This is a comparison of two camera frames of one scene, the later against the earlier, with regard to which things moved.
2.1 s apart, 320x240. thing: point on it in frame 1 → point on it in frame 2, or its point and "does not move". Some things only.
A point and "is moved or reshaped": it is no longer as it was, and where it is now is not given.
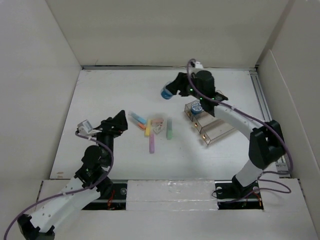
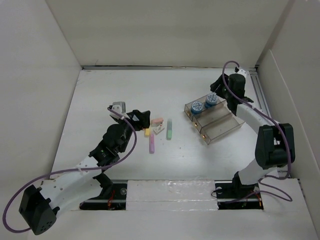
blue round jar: x=165 y=93 is moved or reshaped
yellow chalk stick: x=147 y=130 does not move
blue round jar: x=196 y=107 does not move
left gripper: x=119 y=122 → x=142 y=117
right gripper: x=179 y=83 → x=214 y=85
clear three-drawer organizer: x=212 y=128 does not move
